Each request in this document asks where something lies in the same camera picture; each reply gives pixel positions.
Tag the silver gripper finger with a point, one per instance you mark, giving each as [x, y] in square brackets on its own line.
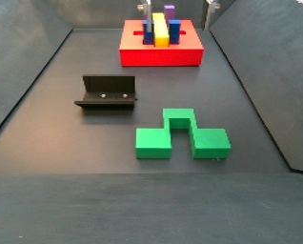
[145, 8]
[212, 7]

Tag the blue block left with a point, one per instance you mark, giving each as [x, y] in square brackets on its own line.
[148, 34]

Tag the red base board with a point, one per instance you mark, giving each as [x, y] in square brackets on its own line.
[137, 55]

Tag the green bridge-shaped block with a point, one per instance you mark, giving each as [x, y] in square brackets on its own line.
[209, 143]

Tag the purple block right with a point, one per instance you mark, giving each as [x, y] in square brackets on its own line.
[169, 12]

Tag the yellow long bar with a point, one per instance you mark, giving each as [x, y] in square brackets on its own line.
[160, 30]

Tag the blue block right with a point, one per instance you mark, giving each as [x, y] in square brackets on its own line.
[173, 31]

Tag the blue block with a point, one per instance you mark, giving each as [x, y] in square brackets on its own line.
[173, 31]
[148, 34]

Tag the black angle fixture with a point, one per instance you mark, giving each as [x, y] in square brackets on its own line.
[108, 91]

